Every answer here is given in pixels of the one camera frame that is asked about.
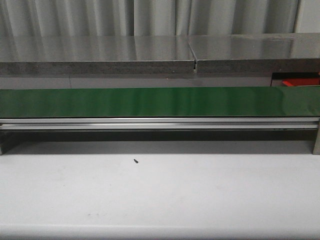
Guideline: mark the grey curtain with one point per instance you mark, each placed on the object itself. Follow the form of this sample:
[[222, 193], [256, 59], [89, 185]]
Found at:
[[46, 18]]

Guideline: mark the aluminium conveyor frame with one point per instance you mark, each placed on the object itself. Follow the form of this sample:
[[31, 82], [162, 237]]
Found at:
[[213, 135]]

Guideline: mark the grey stone counter slab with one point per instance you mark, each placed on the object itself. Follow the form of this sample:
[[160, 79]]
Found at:
[[95, 55], [256, 53]]

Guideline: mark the green conveyor belt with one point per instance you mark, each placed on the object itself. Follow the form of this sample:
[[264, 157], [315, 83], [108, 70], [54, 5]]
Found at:
[[279, 101]]

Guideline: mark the grey stone counter slab left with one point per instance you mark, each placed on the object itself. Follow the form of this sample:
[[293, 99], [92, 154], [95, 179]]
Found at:
[[95, 55]]

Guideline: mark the grey stone counter slab right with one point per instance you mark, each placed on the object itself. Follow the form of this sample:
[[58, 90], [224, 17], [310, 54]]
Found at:
[[256, 53]]

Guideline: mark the red plastic tray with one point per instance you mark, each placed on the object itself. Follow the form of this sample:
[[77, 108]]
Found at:
[[301, 82]]

